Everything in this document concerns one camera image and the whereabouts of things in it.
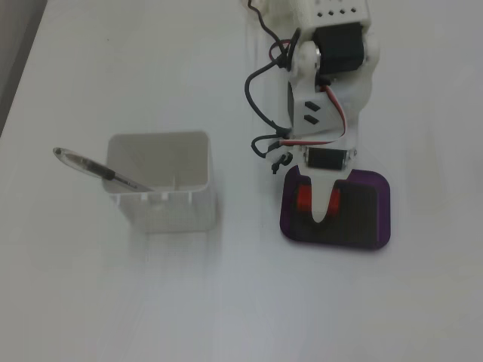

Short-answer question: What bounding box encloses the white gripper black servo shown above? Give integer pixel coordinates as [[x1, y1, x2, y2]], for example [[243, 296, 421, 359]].
[[297, 108, 364, 225]]

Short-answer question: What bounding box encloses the red cube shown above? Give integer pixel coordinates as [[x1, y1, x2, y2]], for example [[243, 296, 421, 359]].
[[296, 184, 341, 220]]

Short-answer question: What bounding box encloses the purple tray box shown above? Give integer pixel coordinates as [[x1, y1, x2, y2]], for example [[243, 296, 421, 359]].
[[279, 166, 392, 250]]

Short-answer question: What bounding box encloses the white square pen holder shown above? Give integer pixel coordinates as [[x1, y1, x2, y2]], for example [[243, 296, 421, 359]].
[[102, 130, 218, 234]]

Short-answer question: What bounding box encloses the clear black ballpoint pen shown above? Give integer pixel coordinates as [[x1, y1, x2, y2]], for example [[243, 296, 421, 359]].
[[52, 146, 155, 193]]

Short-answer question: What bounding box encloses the red white servo wire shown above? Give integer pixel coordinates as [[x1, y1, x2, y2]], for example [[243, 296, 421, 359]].
[[269, 40, 348, 150]]

